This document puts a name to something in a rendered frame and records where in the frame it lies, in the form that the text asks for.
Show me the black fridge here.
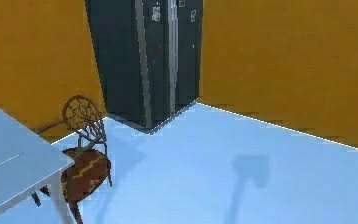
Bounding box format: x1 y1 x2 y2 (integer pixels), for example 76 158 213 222
84 0 204 135

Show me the brown round-backed chair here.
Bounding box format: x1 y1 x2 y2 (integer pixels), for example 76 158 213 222
31 94 114 224

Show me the white table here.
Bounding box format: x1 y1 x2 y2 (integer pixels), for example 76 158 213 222
0 107 77 224

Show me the grey fridge handle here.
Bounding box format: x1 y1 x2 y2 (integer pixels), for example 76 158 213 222
167 0 180 115

